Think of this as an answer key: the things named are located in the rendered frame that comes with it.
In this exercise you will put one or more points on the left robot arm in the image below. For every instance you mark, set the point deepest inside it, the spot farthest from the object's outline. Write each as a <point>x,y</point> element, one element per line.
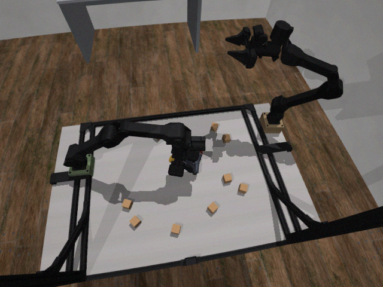
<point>111,135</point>

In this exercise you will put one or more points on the black hose nozzle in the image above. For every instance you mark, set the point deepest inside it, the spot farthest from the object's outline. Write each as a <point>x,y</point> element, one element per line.
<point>190,166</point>

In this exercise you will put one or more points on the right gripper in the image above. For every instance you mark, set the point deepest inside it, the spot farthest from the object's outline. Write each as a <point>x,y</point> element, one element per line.
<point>248,56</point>

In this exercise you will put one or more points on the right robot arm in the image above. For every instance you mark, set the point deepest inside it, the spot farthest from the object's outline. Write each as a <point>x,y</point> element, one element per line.
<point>294,56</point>

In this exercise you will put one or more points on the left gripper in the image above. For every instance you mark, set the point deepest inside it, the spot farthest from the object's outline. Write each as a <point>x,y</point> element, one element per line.
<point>176,168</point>

